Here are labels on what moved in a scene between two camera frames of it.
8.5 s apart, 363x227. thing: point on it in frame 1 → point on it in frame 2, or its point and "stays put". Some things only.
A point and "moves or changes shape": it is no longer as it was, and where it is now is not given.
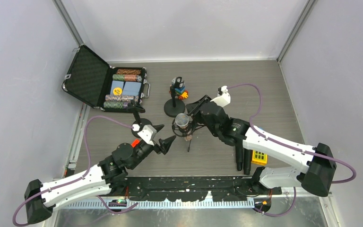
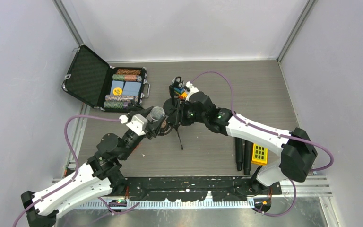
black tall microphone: (239, 152) stays put
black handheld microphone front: (247, 156) stays put
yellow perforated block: (259, 158) stays put
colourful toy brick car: (179, 85) stays put
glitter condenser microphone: (182, 119) moves or changes shape
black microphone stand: (172, 108) stays put
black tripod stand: (191, 131) → (177, 127)
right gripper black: (193, 109) → (179, 117)
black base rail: (220, 188) stays put
